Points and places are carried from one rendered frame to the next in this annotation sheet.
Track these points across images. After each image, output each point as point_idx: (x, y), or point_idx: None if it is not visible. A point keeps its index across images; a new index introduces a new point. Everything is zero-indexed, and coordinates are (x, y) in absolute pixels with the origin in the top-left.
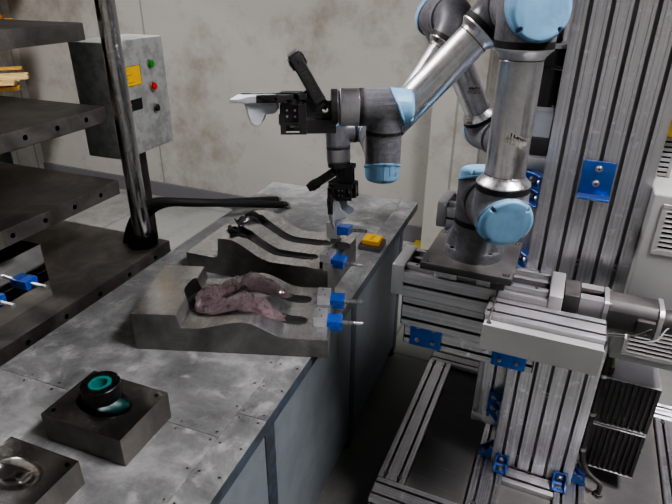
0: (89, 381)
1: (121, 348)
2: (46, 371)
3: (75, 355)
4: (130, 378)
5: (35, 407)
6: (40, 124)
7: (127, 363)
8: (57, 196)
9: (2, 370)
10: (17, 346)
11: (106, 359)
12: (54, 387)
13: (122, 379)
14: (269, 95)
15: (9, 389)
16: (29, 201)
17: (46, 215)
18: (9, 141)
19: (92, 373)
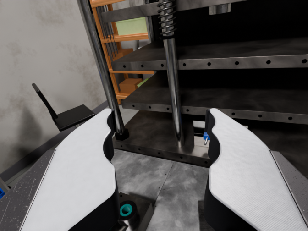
0: (128, 204)
1: (197, 208)
2: (172, 179)
3: (187, 187)
4: (167, 225)
5: (145, 187)
6: (287, 55)
7: (182, 218)
8: (290, 106)
9: (172, 163)
10: (200, 160)
11: (185, 204)
12: (160, 188)
13: (140, 221)
14: (2, 199)
15: (159, 172)
16: (272, 101)
17: (262, 113)
18: (254, 62)
19: (148, 202)
